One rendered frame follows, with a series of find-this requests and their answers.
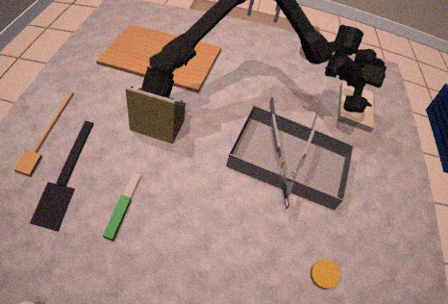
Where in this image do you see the green and pink flat bar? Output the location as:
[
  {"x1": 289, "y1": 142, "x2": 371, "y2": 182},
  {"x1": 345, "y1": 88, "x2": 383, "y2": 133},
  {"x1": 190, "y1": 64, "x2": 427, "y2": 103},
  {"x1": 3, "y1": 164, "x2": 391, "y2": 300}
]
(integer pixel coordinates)
[{"x1": 103, "y1": 173, "x2": 141, "y2": 241}]

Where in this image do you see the orange round disc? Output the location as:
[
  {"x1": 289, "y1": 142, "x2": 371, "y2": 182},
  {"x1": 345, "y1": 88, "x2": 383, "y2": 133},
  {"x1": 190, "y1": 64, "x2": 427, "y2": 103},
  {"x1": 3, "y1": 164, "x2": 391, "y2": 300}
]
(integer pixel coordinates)
[{"x1": 310, "y1": 259, "x2": 340, "y2": 290}]

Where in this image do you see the grey cylinder with orange top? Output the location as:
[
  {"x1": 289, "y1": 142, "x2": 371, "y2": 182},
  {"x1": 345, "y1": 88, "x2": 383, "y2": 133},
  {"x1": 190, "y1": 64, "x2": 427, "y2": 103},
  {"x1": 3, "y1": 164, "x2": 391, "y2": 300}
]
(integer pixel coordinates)
[{"x1": 299, "y1": 46, "x2": 307, "y2": 60}]

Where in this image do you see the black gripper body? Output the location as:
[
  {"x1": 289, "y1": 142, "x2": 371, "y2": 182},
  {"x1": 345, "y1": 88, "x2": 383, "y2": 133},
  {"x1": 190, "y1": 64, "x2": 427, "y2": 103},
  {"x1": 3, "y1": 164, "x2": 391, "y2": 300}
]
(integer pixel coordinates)
[{"x1": 338, "y1": 49, "x2": 377, "y2": 114}]

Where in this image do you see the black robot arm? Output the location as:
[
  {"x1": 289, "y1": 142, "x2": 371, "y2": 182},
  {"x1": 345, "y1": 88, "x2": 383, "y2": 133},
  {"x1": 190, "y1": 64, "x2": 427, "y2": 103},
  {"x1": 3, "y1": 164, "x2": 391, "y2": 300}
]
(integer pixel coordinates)
[{"x1": 138, "y1": 0, "x2": 386, "y2": 99}]

